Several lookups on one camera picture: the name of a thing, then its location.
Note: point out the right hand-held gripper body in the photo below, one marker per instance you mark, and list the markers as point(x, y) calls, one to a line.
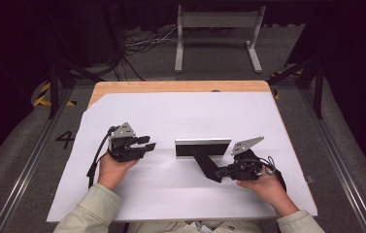
point(247, 163)

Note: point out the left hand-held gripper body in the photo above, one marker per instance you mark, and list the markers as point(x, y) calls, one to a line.
point(124, 145)

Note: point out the black rectangular bar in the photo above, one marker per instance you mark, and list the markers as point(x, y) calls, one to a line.
point(203, 149)

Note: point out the person's left hand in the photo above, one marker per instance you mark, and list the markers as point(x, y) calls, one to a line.
point(114, 170)

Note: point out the person's right hand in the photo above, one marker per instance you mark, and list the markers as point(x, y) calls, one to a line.
point(268, 191)

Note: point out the white paper sheet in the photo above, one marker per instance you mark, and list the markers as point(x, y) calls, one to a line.
point(177, 194)

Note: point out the person's beige jacket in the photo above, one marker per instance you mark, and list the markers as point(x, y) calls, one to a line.
point(203, 227)

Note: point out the wooden table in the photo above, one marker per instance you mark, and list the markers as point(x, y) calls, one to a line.
point(171, 86)

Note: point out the yellow black floor tape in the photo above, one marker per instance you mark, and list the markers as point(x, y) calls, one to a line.
point(277, 93)
point(43, 97)

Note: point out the black metal stand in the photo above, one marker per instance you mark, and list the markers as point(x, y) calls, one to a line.
point(316, 87)
point(54, 87)

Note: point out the white metal stand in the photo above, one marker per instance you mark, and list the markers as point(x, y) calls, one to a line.
point(217, 20)

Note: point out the metal floor rail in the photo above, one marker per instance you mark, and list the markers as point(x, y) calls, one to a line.
point(336, 161)
point(25, 174)

